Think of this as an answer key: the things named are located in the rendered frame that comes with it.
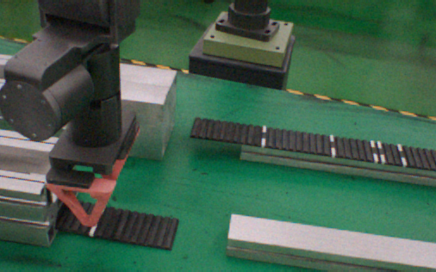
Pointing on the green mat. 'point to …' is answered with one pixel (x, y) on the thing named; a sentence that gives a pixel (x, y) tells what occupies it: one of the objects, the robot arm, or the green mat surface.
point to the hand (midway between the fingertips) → (99, 196)
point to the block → (150, 107)
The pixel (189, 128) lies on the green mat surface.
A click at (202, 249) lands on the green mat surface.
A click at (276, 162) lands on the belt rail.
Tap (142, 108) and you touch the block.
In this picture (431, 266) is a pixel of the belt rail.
